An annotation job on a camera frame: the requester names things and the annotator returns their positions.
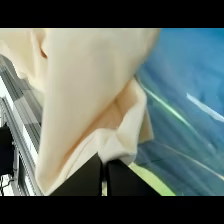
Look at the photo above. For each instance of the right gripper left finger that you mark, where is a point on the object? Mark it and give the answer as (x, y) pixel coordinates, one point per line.
(86, 180)

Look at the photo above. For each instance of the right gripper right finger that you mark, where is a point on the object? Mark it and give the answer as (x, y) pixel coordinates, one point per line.
(126, 181)

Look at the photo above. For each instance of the cream garment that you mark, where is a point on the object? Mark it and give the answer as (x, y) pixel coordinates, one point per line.
(83, 83)

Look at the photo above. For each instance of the silver frame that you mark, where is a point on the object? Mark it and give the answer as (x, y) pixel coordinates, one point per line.
(24, 133)

